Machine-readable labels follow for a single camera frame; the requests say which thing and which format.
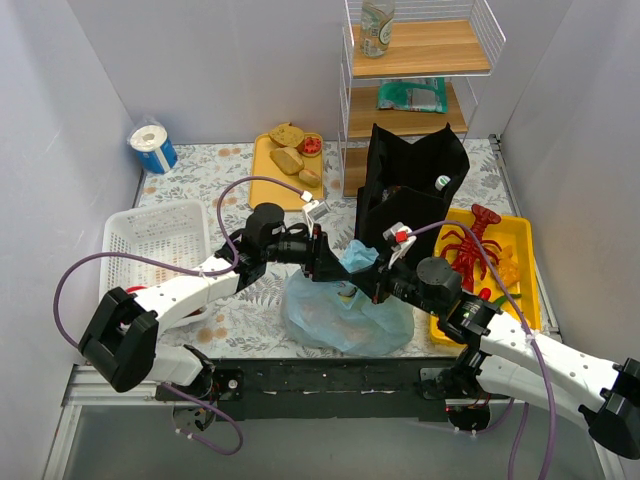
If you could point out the oval bread loaf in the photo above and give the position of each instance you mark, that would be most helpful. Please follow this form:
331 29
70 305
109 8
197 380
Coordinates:
288 160

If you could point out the orange fried chicken toy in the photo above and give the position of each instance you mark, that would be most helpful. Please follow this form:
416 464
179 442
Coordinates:
508 270

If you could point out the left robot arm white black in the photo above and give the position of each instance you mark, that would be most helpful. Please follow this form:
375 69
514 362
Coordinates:
121 340

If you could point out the green label water bottle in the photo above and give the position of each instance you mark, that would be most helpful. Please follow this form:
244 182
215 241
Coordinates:
441 182

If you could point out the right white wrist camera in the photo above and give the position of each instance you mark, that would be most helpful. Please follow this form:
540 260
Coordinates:
400 239

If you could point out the white plastic basket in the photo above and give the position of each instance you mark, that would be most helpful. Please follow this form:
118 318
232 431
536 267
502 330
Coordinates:
174 233

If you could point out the light blue plastic bag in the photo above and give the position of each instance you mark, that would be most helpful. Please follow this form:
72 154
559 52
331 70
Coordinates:
338 315

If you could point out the toilet paper roll blue pack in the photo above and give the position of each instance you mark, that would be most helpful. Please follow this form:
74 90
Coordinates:
152 146

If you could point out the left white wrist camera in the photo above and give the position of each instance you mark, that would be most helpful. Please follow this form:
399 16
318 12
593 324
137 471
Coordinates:
313 210

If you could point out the red apple toy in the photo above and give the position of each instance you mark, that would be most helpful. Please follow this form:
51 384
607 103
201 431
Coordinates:
135 289

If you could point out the black fabric grocery bag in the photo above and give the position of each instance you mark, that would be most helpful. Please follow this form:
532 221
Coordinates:
392 160

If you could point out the green cucumber toy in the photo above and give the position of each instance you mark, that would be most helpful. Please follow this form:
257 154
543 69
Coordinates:
504 299

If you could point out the red chili pepper toy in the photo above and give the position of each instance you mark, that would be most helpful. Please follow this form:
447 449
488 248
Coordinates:
485 294

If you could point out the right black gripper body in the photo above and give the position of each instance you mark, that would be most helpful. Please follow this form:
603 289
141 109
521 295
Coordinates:
378 283

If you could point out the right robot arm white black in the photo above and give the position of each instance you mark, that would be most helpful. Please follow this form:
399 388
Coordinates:
502 357

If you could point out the clear glass bottle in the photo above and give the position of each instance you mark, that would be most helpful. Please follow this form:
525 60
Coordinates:
376 23

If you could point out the green snack packet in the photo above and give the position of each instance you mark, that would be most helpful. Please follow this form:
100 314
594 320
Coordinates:
427 95

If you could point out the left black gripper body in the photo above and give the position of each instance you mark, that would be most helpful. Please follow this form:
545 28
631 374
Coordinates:
314 252

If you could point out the round brown bread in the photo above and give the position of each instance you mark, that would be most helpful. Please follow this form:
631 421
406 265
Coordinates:
287 135

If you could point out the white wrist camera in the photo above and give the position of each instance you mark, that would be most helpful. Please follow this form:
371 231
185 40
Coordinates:
313 210
400 239

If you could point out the small bread bun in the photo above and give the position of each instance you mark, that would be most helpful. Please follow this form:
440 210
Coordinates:
310 178

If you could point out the orange bread tray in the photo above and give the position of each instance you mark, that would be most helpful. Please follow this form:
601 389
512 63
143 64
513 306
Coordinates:
262 191

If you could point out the yellow tray with vegetables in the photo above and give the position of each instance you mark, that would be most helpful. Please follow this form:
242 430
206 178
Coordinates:
510 231

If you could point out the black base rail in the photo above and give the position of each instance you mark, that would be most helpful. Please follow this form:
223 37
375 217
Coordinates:
417 388

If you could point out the red toy lobster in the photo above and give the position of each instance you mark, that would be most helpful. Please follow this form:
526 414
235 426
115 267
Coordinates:
472 248

